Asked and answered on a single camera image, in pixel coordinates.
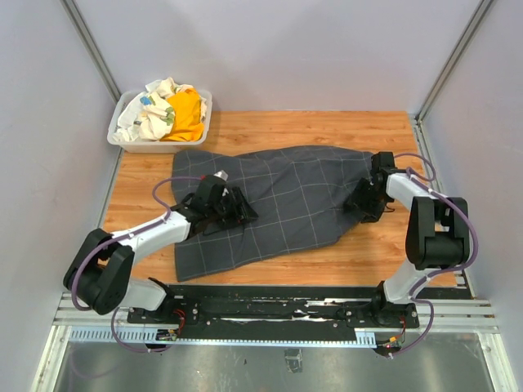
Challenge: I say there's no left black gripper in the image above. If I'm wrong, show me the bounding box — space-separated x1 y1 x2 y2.
208 185 257 230

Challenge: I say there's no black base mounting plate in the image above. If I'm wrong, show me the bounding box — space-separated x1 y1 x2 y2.
127 285 419 343

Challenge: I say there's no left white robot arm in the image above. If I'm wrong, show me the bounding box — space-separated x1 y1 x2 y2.
63 171 258 323

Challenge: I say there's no translucent plastic bin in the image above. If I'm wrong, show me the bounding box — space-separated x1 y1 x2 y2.
106 89 213 154

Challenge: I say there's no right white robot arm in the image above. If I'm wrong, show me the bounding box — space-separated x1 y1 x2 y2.
343 152 472 327

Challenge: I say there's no yellow cloth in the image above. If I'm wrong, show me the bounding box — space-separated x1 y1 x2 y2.
161 87 204 142

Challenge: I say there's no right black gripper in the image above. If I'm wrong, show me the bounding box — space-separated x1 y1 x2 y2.
346 178 390 223

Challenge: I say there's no white patterned cloth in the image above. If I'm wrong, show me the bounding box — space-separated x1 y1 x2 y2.
112 77 207 143

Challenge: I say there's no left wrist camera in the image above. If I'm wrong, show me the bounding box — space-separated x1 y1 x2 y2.
214 170 228 181

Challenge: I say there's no grey slotted cable duct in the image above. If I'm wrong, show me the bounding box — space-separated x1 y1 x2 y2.
69 323 377 349

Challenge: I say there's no dark grey checked pillowcase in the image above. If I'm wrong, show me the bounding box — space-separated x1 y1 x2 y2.
172 145 372 282

